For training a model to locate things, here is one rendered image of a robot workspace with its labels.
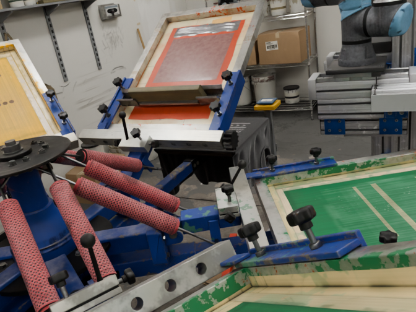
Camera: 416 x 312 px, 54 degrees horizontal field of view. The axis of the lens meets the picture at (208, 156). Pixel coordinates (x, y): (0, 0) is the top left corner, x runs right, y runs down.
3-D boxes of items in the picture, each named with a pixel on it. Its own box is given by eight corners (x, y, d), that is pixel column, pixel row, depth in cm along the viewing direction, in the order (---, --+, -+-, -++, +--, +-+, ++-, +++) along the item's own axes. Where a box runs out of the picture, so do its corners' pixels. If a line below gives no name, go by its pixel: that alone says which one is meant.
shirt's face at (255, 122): (199, 118, 242) (198, 117, 242) (268, 118, 222) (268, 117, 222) (154, 150, 204) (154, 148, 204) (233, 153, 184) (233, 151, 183)
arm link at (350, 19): (350, 36, 175) (350, 3, 170) (381, 35, 165) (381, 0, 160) (335, 41, 168) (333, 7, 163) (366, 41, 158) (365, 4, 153)
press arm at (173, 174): (221, 139, 227) (219, 129, 225) (230, 140, 225) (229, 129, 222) (56, 284, 129) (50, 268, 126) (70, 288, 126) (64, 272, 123)
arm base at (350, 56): (377, 57, 174) (377, 33, 170) (375, 65, 162) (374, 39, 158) (340, 60, 180) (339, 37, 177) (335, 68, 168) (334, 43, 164)
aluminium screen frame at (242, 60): (166, 19, 221) (163, 13, 218) (268, 5, 194) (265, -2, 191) (105, 135, 183) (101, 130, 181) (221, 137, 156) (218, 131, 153)
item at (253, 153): (260, 171, 236) (254, 118, 224) (274, 172, 232) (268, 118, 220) (228, 212, 199) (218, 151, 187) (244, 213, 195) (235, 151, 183)
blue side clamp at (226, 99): (234, 82, 173) (229, 70, 168) (245, 81, 171) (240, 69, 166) (214, 138, 159) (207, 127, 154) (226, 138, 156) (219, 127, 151)
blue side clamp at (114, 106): (131, 86, 199) (124, 77, 194) (139, 86, 197) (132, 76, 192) (105, 135, 185) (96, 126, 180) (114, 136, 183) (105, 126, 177)
